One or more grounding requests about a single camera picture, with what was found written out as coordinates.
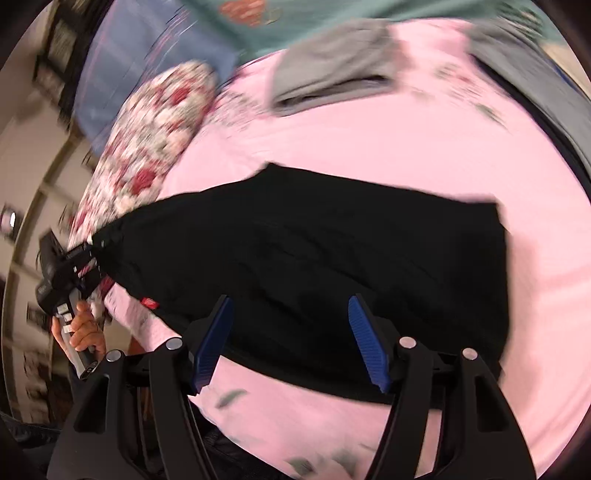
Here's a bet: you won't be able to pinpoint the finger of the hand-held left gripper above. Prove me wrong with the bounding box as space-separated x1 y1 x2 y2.
67 242 114 296

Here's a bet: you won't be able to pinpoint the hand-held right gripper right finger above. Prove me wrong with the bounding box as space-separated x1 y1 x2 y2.
347 294 539 480

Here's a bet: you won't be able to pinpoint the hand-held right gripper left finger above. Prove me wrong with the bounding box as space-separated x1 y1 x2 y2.
46 295 234 480

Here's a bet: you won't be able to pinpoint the black pants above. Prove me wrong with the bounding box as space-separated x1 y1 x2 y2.
90 162 511 404

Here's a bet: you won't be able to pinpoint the folded grey pants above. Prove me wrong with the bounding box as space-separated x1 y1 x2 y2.
270 21 402 116

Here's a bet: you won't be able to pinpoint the grey-blue pants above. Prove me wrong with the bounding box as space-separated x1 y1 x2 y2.
466 18 591 158

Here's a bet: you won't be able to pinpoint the person's left hand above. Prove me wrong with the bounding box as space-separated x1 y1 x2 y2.
51 300 108 365

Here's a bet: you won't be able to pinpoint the floral red white pillow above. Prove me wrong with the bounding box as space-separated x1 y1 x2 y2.
69 60 218 296

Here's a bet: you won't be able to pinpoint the pink floral bed sheet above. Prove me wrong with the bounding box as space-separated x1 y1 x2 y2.
104 18 591 480

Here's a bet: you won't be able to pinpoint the blue plaid pillow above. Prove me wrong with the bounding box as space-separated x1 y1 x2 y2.
74 0 241 153

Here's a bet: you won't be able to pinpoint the teal heart-print pillow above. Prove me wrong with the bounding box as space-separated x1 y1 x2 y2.
185 0 555 49

